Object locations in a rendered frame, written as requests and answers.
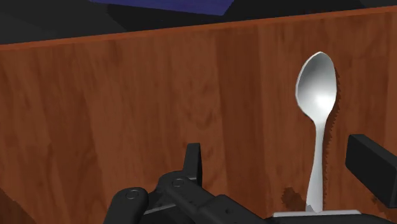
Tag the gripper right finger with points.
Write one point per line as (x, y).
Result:
(372, 167)

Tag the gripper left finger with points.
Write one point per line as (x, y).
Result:
(176, 192)

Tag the silver metal spoon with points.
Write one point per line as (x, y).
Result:
(316, 90)

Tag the brown wooden table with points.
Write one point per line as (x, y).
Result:
(124, 108)

